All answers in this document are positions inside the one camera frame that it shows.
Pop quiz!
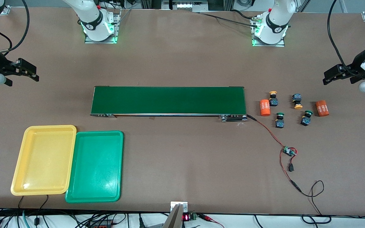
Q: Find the green plastic tray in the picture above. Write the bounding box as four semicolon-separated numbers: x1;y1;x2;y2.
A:
65;130;124;203

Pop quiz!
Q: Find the red black power wire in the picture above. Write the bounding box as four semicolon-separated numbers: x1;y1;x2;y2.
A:
279;149;303;193

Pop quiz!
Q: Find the orange cylinder with white print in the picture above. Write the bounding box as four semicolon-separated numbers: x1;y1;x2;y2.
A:
259;99;272;117
315;100;330;117

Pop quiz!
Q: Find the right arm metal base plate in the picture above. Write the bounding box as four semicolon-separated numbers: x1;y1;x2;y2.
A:
84;9;120;44

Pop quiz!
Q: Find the yellow plastic tray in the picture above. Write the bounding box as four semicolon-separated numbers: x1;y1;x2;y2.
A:
10;125;77;196

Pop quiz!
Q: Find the yellow cap push button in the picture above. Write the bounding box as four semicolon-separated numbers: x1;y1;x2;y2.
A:
292;93;304;110
268;91;279;107

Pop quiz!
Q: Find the green conveyor belt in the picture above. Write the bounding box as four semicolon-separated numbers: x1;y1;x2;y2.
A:
90;85;249;123

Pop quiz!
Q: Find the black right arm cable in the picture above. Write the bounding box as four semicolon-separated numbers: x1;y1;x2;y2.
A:
0;0;31;53

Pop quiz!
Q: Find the red clip lead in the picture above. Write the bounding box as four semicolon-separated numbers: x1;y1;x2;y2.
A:
198;214;226;228

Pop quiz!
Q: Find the black cable on table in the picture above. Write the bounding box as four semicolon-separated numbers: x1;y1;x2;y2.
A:
198;11;261;27

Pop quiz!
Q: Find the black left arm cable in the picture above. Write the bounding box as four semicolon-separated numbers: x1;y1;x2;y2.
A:
327;0;365;79

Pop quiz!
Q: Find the silver lit device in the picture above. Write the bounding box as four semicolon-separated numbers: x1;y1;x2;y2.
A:
162;0;209;12

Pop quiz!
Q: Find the metal mounting bracket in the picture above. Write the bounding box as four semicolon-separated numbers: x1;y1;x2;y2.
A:
163;201;189;228

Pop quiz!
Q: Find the long black cable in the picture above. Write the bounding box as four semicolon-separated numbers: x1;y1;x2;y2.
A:
253;214;365;228

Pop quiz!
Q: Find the green cap push button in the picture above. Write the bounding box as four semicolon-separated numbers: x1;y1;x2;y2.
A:
275;112;285;129
300;110;313;126

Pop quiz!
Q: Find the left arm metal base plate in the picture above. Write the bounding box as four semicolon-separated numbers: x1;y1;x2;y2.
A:
252;15;286;47

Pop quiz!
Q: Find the thin black looped cable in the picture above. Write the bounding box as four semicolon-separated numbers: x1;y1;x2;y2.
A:
300;180;332;224

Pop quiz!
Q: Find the red power strip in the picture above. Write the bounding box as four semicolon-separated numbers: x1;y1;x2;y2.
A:
89;221;115;228

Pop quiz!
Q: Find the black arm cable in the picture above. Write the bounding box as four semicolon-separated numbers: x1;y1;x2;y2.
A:
327;0;365;79
0;0;31;53

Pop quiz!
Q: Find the red black conveyor wire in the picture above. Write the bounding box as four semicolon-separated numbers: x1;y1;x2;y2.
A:
247;114;287;150

